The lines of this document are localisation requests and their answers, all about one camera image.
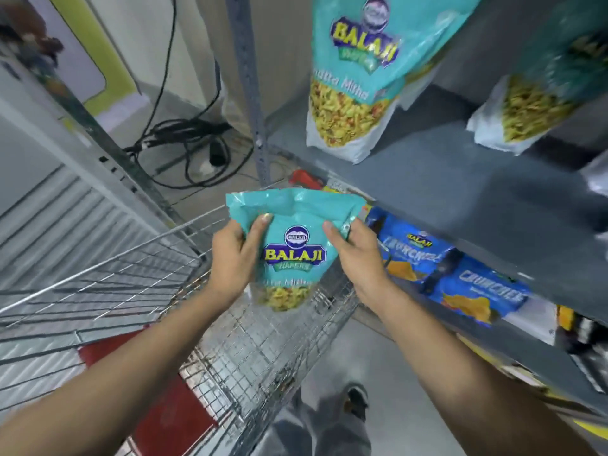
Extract person's left hand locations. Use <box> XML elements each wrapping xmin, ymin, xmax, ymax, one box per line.
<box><xmin>206</xmin><ymin>213</ymin><xmax>275</xmax><ymax>306</ymax></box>

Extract person's right hand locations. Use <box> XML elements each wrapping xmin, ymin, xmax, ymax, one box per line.
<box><xmin>322</xmin><ymin>217</ymin><xmax>399</xmax><ymax>310</ymax></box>

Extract small teal snack packet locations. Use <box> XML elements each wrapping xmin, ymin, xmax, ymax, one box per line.
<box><xmin>225</xmin><ymin>187</ymin><xmax>367</xmax><ymax>313</ymax></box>

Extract person's left forearm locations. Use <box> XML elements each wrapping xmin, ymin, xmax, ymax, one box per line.
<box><xmin>0</xmin><ymin>284</ymin><xmax>232</xmax><ymax>456</ymax></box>

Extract person's right forearm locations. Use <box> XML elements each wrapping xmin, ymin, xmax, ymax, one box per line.
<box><xmin>365</xmin><ymin>286</ymin><xmax>600</xmax><ymax>456</ymax></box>

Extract red packet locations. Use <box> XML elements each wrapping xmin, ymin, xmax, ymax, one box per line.
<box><xmin>289</xmin><ymin>169</ymin><xmax>325</xmax><ymax>190</ymax></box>

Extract blue chips packet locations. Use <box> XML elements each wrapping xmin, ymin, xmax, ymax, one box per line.
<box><xmin>366</xmin><ymin>207</ymin><xmax>458</xmax><ymax>283</ymax></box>
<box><xmin>430</xmin><ymin>255</ymin><xmax>532</xmax><ymax>326</ymax></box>

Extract black power adapter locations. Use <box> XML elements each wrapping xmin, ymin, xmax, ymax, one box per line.
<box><xmin>208</xmin><ymin>137</ymin><xmax>229</xmax><ymax>168</ymax></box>

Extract grey metal shelf rack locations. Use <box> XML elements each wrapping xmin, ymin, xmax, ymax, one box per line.
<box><xmin>223</xmin><ymin>0</ymin><xmax>608</xmax><ymax>423</ymax></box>

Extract person's black shoe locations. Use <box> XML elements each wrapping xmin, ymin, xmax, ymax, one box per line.
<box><xmin>344</xmin><ymin>383</ymin><xmax>370</xmax><ymax>422</ymax></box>

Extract large teal snack packet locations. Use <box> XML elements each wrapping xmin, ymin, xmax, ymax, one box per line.
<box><xmin>466</xmin><ymin>0</ymin><xmax>608</xmax><ymax>155</ymax></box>
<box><xmin>305</xmin><ymin>0</ymin><xmax>483</xmax><ymax>165</ymax></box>

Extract person's grey trouser leg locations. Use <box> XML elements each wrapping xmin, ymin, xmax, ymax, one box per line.
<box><xmin>266</xmin><ymin>399</ymin><xmax>372</xmax><ymax>456</ymax></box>

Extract red cart panel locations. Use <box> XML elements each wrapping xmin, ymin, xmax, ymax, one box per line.
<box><xmin>78</xmin><ymin>327</ymin><xmax>219</xmax><ymax>456</ymax></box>

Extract yellow black packet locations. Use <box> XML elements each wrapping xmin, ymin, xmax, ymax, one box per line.
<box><xmin>555</xmin><ymin>305</ymin><xmax>608</xmax><ymax>395</ymax></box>

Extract wire shopping cart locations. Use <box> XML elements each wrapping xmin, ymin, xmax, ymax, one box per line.
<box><xmin>0</xmin><ymin>204</ymin><xmax>362</xmax><ymax>456</ymax></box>

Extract black cables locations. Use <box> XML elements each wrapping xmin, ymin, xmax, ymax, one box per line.
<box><xmin>123</xmin><ymin>0</ymin><xmax>255</xmax><ymax>190</ymax></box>

